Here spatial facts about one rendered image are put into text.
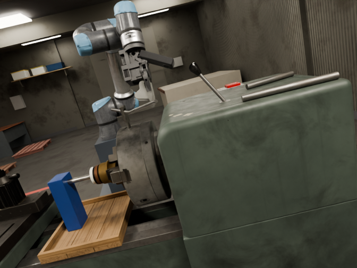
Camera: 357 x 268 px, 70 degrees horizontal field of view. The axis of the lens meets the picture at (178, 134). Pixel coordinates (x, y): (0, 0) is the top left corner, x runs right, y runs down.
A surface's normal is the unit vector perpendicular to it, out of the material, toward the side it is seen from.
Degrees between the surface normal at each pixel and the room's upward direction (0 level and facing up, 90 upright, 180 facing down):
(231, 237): 90
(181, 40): 90
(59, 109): 90
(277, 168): 90
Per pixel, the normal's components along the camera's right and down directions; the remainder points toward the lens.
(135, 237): -0.25, -0.93
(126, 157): -0.11, -0.25
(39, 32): 0.17, 0.22
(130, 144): -0.17, -0.50
